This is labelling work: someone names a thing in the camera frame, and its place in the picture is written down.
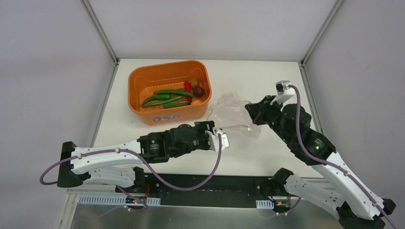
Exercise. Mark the short green chili pepper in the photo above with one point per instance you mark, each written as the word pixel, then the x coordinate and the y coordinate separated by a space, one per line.
pixel 174 105

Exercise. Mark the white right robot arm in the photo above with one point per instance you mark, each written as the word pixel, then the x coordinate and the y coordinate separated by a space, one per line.
pixel 351 202

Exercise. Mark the clear zip top bag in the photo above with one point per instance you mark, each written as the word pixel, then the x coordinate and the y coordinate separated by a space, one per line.
pixel 230 115

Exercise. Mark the yellow green round fruit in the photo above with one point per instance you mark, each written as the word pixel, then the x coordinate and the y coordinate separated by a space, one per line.
pixel 194 82

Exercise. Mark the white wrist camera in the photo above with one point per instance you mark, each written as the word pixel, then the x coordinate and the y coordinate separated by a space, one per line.
pixel 219 140
pixel 284 92

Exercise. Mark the curved green chili pepper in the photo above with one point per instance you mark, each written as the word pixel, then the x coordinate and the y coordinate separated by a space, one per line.
pixel 155 100

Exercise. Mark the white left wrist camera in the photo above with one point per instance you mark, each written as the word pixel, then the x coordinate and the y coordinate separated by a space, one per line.
pixel 219 140

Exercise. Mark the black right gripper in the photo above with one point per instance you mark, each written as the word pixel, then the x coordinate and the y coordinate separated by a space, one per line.
pixel 264 109

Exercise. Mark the orange plastic basket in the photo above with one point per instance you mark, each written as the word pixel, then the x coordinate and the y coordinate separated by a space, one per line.
pixel 143 81

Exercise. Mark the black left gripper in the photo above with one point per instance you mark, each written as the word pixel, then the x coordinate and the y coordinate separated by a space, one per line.
pixel 207 132

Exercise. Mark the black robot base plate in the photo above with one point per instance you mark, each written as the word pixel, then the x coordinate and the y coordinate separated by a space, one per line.
pixel 219 191

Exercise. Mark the red chili pepper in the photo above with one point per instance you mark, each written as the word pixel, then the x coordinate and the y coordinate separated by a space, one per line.
pixel 187 88

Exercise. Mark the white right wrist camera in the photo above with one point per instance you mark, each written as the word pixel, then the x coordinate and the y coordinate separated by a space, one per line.
pixel 284 92

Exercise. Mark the orange peach fruit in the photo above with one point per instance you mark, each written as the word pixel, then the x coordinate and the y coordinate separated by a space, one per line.
pixel 195 102

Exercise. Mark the white cable duct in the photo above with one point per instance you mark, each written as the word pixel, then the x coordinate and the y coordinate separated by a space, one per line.
pixel 264 204
pixel 115 200

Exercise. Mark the thin green chili pepper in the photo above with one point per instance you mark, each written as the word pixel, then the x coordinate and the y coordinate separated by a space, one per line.
pixel 172 99

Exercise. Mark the left white cable duct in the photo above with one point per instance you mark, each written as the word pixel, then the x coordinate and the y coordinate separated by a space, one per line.
pixel 115 200

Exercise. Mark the long green chili pepper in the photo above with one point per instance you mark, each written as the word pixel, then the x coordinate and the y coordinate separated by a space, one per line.
pixel 176 92

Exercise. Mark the right white cable duct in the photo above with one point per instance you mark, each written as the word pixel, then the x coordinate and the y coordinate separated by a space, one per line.
pixel 264 204

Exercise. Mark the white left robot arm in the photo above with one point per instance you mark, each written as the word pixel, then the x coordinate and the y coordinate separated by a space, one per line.
pixel 118 164

